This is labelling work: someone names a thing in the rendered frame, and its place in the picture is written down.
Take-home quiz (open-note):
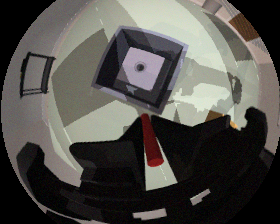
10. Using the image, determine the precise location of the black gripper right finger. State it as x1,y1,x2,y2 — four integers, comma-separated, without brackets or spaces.
151,114,231,183

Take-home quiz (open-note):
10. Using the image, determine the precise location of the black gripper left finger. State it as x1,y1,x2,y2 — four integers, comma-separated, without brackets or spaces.
69,117,146,191

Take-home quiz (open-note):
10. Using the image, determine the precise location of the red peg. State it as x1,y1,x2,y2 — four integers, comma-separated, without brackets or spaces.
140,114,164,167

